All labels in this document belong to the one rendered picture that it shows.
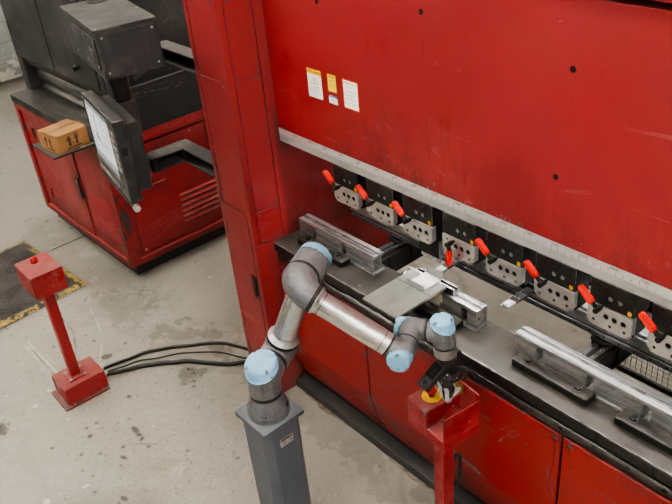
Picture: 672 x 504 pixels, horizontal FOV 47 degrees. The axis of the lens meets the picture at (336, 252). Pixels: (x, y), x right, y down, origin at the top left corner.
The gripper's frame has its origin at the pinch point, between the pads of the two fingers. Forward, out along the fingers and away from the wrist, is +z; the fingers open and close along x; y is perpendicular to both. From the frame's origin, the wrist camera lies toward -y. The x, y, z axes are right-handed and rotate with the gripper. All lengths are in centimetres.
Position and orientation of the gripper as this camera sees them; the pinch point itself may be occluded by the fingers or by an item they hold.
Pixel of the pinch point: (445, 400)
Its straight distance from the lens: 270.3
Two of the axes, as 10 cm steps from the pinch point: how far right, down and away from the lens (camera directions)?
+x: -5.5, -4.0, 7.3
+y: 8.2, -4.2, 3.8
